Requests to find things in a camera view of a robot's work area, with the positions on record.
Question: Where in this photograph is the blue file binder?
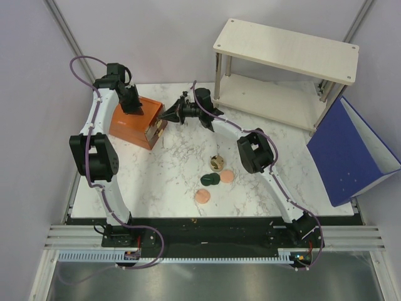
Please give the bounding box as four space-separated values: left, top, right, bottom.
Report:
307 97 400 207

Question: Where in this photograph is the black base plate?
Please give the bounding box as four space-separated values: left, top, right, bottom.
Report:
65 216 366 261

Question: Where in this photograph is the orange drawer organizer box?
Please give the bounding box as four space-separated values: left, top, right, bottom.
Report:
109 97 164 151

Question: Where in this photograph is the dark green makeup sponge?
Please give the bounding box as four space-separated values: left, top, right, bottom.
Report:
200 172 221 186

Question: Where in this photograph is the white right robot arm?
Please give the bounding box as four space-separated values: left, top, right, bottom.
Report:
159 88 324 248

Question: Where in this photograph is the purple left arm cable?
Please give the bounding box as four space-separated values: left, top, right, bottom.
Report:
58 55 166 284

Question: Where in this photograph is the white slotted cable duct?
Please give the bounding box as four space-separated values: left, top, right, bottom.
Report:
58 250 141 263

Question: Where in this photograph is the clear drawer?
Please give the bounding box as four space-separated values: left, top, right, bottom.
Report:
152 105 165 128
145 119 167 150

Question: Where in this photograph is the white two-tier shelf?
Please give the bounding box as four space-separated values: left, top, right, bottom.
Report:
213 18 360 133

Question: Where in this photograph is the pink round makeup puff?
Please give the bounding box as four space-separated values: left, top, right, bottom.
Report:
195 189 211 204
220 169 235 184

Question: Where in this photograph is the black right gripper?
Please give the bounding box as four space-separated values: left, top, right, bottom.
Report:
157 98 201 126

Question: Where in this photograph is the gold lid cream jar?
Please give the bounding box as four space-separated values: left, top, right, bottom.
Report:
209 155 225 172

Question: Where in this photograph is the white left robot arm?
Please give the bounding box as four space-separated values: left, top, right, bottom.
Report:
69 63 143 246

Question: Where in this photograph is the aluminium rail frame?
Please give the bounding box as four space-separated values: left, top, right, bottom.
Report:
29 218 399 300

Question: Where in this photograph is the pink round makeup puff front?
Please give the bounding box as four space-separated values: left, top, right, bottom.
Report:
195 189 211 204

